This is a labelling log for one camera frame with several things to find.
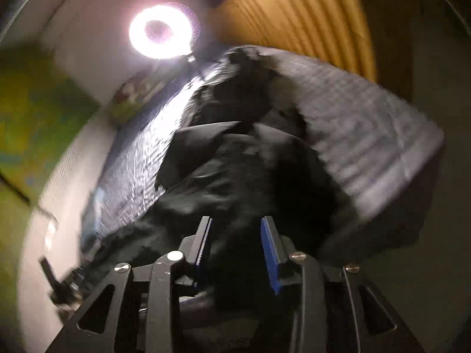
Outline green yellow wall map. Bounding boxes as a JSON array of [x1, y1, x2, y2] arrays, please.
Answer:
[[0, 40, 101, 302]]

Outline folded light blue towel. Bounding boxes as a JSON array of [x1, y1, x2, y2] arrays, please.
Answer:
[[80, 187, 105, 254]]

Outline black and white hanging strip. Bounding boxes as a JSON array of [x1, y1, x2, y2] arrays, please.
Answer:
[[0, 173, 31, 207]]

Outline black trousers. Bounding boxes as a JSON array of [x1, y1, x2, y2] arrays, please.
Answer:
[[78, 115, 369, 353]]

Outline folded green floral blanket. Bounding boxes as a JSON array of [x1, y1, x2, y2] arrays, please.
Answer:
[[107, 66, 170, 127]]

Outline wooden slatted bed rail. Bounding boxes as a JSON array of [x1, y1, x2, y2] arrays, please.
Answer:
[[208, 0, 378, 82]]

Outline dark grey button shirt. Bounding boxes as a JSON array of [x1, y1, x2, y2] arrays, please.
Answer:
[[184, 46, 306, 139]]

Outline bright ring light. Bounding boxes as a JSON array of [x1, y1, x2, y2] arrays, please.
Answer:
[[129, 2, 200, 60]]

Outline striped blue grey bedspread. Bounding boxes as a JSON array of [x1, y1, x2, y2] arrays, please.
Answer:
[[94, 46, 444, 260]]

